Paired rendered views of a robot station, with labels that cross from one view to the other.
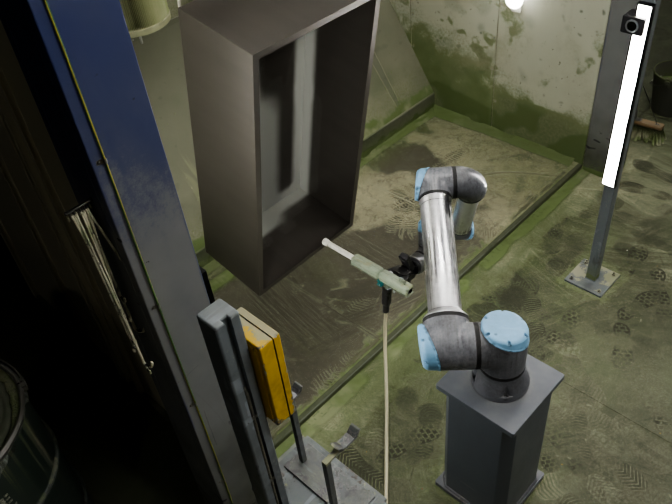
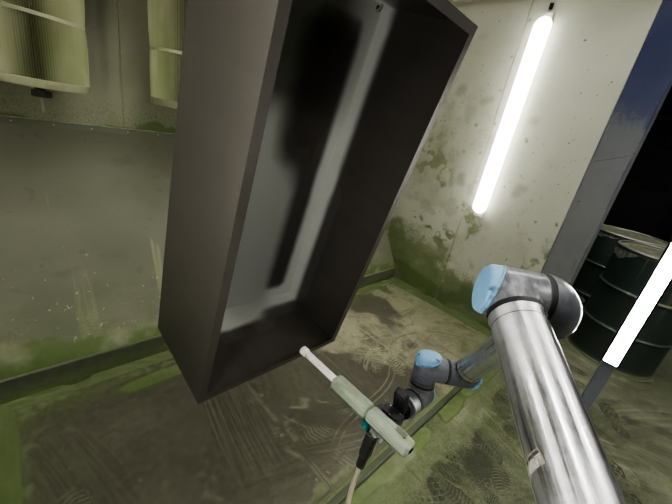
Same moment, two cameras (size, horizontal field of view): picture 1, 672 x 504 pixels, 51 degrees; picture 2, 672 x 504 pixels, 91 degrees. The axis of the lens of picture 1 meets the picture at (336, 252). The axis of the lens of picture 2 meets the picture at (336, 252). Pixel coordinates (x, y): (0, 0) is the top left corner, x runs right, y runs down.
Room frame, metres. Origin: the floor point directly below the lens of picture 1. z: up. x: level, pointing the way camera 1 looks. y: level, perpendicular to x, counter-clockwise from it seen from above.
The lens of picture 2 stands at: (1.36, 0.10, 1.34)
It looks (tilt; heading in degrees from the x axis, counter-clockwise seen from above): 21 degrees down; 354
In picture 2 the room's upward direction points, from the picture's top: 11 degrees clockwise
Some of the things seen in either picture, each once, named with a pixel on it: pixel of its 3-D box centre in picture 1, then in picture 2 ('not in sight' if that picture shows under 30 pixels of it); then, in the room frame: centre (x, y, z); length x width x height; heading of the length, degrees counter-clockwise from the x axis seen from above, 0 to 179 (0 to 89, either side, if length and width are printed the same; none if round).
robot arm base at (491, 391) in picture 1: (501, 370); not in sight; (1.43, -0.49, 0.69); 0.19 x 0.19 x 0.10
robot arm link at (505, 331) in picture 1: (500, 343); not in sight; (1.43, -0.49, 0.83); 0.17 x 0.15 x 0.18; 84
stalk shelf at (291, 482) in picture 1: (318, 494); not in sight; (1.01, 0.13, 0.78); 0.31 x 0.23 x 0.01; 42
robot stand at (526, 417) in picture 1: (494, 434); not in sight; (1.43, -0.49, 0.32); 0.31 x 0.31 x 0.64; 42
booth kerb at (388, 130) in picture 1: (290, 198); (275, 309); (3.28, 0.22, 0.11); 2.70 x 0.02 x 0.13; 132
